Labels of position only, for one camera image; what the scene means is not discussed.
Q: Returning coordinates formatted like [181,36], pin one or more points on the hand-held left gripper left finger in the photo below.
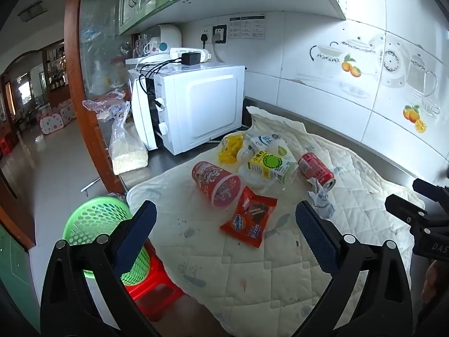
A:
[136,238]

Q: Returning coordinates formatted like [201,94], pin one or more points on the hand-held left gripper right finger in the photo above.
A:
[317,238]

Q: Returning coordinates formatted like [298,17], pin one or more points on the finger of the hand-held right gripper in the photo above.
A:
[429,187]
[403,209]

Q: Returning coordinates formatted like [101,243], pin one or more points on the green plastic basket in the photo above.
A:
[87,217]

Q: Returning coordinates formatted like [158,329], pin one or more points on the green yellow drink carton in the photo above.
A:
[270,165]

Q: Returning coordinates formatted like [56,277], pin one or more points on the clear plastic lid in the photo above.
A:
[252,179]

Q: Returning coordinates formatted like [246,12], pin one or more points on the crumpled grey paper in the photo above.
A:
[321,200]

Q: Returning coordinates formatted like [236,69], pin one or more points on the red plastic stool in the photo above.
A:
[154,288]

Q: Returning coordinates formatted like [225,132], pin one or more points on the red soda can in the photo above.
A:
[315,170]

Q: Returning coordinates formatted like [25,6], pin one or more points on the red snack packet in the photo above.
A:
[250,217]

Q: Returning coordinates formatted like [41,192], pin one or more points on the metal rod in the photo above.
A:
[90,185]

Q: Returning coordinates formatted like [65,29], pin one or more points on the white quilted mat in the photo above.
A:
[245,270]

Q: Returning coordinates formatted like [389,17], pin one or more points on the clear bag of white grains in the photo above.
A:
[128,151]

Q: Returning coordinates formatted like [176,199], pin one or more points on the red paper noodle cup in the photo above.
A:
[214,182]

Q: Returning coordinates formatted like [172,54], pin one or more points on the yellow plastic wrapper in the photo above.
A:
[229,147]

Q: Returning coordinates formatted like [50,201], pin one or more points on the crumpled clear plastic bags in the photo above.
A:
[105,103]

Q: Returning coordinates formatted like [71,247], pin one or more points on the polka dot boxes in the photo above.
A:
[56,119]

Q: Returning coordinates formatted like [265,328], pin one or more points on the white microwave oven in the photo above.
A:
[203,105]

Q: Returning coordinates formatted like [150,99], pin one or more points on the small red stool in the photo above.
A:
[4,146]

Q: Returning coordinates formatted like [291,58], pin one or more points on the wooden display cabinet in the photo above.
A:
[56,73]

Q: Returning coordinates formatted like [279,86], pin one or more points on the black charger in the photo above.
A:
[189,59]

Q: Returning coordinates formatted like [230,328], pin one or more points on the glass mug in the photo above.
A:
[143,46]

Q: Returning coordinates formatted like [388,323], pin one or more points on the white power strip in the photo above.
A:
[189,50]

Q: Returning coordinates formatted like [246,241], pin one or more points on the brown wooden door frame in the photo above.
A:
[75,77]

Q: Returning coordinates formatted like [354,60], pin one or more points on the white wall socket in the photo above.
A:
[207,35]

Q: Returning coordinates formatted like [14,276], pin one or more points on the black wall socket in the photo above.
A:
[220,33]

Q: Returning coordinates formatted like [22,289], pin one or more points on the wall chart sticker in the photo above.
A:
[247,26]

